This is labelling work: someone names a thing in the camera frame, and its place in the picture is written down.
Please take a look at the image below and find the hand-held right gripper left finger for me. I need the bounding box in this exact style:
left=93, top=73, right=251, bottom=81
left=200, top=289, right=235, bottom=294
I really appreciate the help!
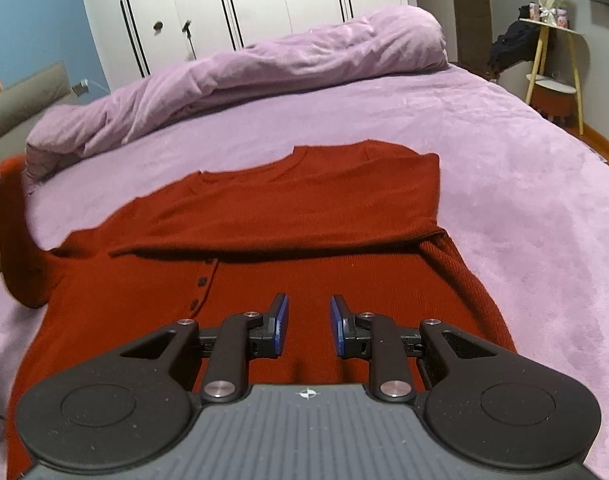
left=119, top=293, right=290, bottom=404

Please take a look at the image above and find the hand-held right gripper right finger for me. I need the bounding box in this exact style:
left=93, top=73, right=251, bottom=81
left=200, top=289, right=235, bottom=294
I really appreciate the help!
left=329, top=294, right=516, bottom=404

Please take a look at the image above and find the red knit sweater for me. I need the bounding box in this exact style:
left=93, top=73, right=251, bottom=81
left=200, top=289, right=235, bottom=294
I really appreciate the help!
left=0, top=141, right=518, bottom=480

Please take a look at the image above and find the dark clothes pile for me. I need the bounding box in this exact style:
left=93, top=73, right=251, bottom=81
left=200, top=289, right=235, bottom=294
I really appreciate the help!
left=487, top=5, right=556, bottom=75

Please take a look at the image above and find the purple duvet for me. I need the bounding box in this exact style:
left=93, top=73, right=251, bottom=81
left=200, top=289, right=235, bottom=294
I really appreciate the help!
left=24, top=4, right=448, bottom=182

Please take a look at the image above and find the red round stool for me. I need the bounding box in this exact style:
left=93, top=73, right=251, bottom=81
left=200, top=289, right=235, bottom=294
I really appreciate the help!
left=529, top=80, right=578, bottom=122

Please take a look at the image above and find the brown wooden column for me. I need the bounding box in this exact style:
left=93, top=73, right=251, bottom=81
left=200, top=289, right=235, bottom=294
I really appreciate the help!
left=447, top=0, right=500, bottom=82

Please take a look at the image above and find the grey pillow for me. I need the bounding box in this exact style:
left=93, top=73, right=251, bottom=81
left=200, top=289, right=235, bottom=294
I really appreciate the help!
left=0, top=62, right=81, bottom=150

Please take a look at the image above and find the yellow-legged side table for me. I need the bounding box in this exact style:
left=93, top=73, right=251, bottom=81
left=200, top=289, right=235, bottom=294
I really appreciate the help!
left=518, top=16, right=586, bottom=137

